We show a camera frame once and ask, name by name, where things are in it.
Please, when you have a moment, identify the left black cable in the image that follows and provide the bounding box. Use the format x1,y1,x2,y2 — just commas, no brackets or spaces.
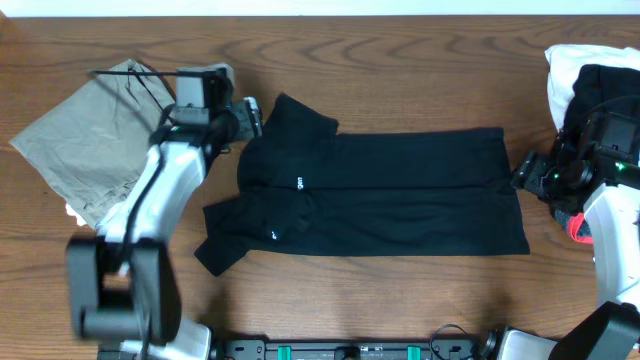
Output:
88,68,181,360

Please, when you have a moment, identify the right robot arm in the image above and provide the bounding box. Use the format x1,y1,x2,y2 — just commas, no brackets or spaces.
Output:
497,142,639,360

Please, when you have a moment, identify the white garment on right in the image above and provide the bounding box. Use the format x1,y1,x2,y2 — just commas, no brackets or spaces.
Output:
545,44,639,131

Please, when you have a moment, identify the black grey red garment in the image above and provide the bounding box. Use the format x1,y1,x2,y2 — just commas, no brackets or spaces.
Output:
552,65,639,243

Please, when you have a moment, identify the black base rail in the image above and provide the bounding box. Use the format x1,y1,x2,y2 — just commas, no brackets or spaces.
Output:
209,338,496,360

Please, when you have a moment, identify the white garment under olive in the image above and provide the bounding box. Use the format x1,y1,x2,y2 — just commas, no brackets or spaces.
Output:
65,203,87,227

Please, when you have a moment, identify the folded olive green garment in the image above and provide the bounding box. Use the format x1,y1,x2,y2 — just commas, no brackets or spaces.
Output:
11,75,173,229

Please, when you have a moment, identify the black Sydrogen polo shirt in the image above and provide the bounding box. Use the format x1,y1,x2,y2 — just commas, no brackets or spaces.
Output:
195,95,530,275

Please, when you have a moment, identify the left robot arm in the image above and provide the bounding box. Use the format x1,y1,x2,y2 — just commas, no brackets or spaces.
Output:
66,97,262,359

